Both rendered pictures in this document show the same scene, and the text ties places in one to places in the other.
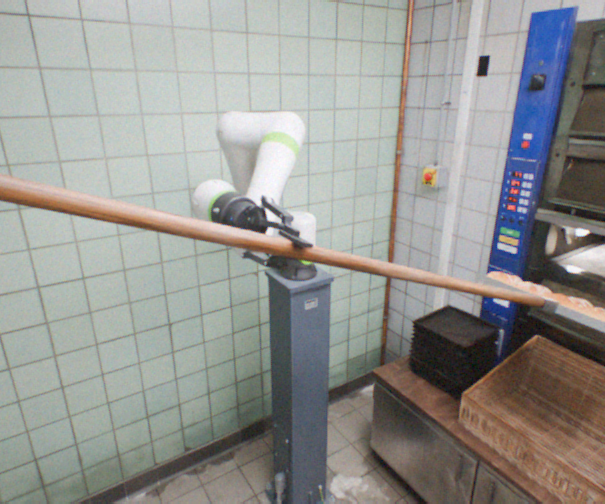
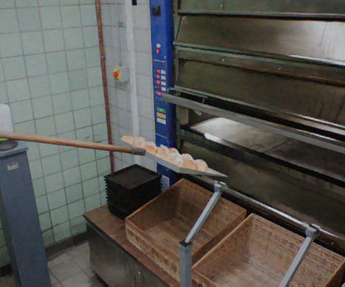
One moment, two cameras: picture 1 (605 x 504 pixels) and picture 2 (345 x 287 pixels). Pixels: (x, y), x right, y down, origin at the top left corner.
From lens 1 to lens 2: 0.96 m
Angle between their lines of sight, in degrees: 6
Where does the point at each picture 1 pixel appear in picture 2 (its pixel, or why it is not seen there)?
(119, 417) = not seen: outside the picture
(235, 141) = not seen: outside the picture
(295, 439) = (19, 261)
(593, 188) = (192, 78)
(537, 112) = (160, 30)
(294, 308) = not seen: outside the picture
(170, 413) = not seen: outside the picture
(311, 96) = (20, 22)
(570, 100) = (174, 22)
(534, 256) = (176, 125)
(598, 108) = (186, 28)
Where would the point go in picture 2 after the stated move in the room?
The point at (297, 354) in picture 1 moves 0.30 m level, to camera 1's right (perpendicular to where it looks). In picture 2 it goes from (8, 201) to (60, 197)
